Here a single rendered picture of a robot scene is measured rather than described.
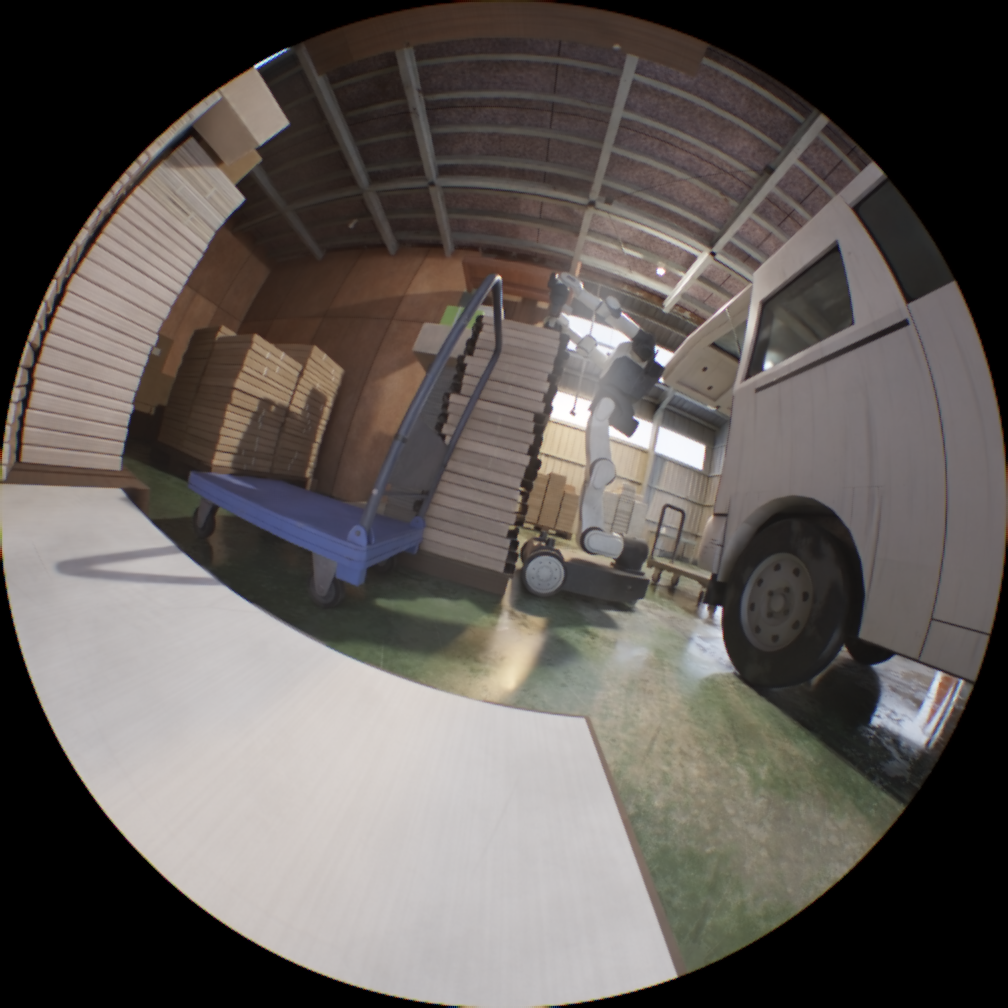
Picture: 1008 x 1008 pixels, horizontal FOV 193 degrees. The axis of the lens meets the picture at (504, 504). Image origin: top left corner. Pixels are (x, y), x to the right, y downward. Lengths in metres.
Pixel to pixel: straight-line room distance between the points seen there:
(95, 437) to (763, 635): 2.26
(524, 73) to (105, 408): 2.72
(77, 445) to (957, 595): 2.19
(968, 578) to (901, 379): 0.49
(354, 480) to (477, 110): 3.25
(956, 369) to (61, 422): 2.25
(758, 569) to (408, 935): 1.17
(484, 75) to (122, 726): 2.90
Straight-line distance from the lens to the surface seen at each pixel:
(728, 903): 0.48
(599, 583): 1.39
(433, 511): 1.13
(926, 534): 0.88
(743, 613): 1.17
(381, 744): 0.31
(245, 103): 1.46
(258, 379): 1.99
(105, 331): 1.33
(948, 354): 1.03
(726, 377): 2.69
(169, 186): 1.50
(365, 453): 2.74
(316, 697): 0.35
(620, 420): 1.63
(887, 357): 1.08
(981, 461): 0.91
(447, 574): 1.17
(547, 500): 5.75
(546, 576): 1.29
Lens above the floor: 0.34
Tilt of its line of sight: level
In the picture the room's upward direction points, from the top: 15 degrees clockwise
